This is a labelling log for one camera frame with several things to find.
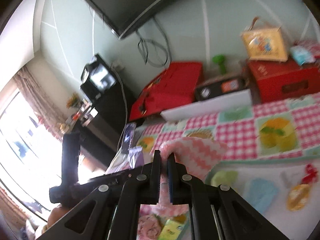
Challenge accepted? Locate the black monitor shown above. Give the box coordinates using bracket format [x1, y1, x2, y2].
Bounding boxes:
[80, 54, 117, 99]

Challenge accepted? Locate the red yarn knot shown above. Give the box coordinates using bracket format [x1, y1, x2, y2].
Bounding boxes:
[301, 164, 318, 184]

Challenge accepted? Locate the white board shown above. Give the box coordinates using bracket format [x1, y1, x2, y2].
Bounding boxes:
[160, 89, 253, 123]

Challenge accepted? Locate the wall-mounted television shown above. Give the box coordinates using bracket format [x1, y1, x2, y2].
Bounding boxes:
[79, 0, 218, 40]

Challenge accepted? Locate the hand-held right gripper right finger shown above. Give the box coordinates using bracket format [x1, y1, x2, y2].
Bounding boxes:
[167, 152, 288, 240]

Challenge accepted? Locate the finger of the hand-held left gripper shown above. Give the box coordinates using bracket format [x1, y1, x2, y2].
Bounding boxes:
[61, 132, 81, 187]
[87, 171, 132, 184]

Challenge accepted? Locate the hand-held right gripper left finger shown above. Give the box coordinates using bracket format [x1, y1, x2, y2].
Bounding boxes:
[37, 150, 162, 240]

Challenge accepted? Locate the yellow flower bunch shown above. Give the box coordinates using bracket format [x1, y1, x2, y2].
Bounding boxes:
[65, 92, 80, 108]

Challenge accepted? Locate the blue face mask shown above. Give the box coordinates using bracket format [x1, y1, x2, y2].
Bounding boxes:
[244, 177, 278, 214]

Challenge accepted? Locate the pink zigzag fluffy towel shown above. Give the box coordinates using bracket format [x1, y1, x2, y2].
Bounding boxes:
[140, 136, 228, 217]

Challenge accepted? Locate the patterned curtain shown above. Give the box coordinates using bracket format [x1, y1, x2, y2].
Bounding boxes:
[11, 66, 65, 140]

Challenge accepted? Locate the yellow carton with handle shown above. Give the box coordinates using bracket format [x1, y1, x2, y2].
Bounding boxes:
[240, 17, 289, 62]

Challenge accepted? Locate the black low stand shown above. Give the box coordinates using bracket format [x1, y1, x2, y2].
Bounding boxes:
[72, 106, 120, 170]

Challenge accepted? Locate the black cable loop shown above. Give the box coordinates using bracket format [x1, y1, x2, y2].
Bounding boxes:
[137, 17, 170, 68]

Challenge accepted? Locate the black carton box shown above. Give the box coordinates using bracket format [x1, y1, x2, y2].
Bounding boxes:
[195, 76, 250, 103]

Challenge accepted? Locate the white cable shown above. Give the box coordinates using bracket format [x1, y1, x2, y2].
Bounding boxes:
[116, 71, 129, 130]

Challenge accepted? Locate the green dumbbell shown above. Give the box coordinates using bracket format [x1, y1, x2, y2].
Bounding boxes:
[212, 54, 227, 75]

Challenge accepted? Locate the teal-rimmed white shallow box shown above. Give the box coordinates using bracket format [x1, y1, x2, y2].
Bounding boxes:
[180, 154, 320, 240]

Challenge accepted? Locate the person's left hand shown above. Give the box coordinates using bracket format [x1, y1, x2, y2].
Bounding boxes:
[47, 204, 75, 229]

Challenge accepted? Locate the flat red box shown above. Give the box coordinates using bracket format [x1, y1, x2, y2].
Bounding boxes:
[129, 61, 203, 122]

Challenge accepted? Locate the white wall socket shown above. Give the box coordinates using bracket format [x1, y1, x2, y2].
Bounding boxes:
[111, 59, 125, 72]

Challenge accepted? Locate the red gift box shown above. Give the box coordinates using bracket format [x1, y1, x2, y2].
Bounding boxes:
[246, 60, 320, 104]

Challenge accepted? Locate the pink floral scrunchie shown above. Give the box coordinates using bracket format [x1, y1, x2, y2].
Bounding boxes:
[138, 214, 164, 240]

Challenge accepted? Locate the smartphone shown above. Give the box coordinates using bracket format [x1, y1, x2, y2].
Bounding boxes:
[121, 122, 137, 154]

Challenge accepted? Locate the blue wet wipes pack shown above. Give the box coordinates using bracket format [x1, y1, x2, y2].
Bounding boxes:
[290, 44, 317, 65]

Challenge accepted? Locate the black cabinet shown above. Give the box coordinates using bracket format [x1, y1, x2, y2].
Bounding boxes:
[85, 80, 137, 140]

